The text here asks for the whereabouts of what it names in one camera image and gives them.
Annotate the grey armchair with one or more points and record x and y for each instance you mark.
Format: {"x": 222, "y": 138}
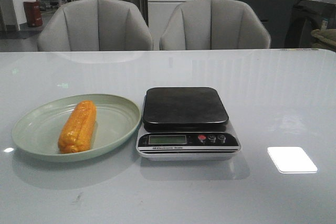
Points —
{"x": 214, "y": 25}
{"x": 96, "y": 25}

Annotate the grey armchair on right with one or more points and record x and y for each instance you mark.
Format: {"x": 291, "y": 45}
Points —
{"x": 214, "y": 25}

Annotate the dark glossy appliance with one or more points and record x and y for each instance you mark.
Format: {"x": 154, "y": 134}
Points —
{"x": 306, "y": 16}

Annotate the black silver kitchen scale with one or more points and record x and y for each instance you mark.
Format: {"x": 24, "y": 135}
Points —
{"x": 185, "y": 124}

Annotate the grey armchair on left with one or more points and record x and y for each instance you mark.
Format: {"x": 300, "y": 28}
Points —
{"x": 96, "y": 25}

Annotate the red trash bin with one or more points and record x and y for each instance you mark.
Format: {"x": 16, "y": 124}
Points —
{"x": 33, "y": 15}

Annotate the light green plate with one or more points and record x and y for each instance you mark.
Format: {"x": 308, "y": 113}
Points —
{"x": 37, "y": 132}

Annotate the orange corn cob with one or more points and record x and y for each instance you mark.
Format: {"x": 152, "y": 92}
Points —
{"x": 77, "y": 132}

